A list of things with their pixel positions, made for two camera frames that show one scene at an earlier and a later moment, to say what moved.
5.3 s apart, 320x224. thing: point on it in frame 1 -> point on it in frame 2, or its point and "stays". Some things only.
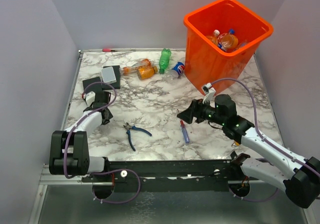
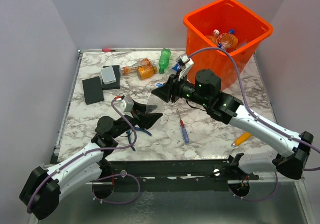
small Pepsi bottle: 241,45 stays
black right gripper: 188,114 -> 169,90
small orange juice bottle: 228,41 stays
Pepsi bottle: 178,68 stays
